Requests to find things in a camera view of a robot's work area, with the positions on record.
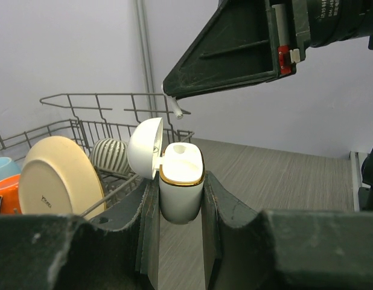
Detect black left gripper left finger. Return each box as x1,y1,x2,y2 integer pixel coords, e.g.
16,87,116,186
0,179,160,289

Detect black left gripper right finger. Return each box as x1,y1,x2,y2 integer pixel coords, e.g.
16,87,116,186
202,172,373,289

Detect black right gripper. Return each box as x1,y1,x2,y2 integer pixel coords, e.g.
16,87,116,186
162,1,373,99

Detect white earbud charging case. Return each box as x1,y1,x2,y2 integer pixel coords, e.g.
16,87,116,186
127,117,205,225

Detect beige plate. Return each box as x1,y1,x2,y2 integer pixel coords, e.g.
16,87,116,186
18,136,104,215

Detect striped ceramic bowl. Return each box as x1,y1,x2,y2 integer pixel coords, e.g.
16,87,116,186
89,138,131,176

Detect orange mug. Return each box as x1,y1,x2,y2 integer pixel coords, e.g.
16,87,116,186
0,174,22,214

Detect light blue mug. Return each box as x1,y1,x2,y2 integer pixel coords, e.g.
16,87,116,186
0,157,21,181

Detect grey wire dish rack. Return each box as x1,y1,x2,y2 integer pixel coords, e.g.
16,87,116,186
0,92,196,218

